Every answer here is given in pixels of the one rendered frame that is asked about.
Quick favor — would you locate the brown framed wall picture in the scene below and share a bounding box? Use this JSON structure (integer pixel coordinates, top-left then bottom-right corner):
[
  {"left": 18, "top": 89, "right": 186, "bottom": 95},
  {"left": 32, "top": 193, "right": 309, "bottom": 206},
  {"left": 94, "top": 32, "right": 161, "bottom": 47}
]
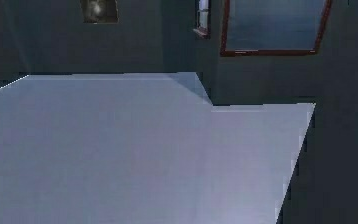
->
[{"left": 80, "top": 0, "right": 120, "bottom": 24}]

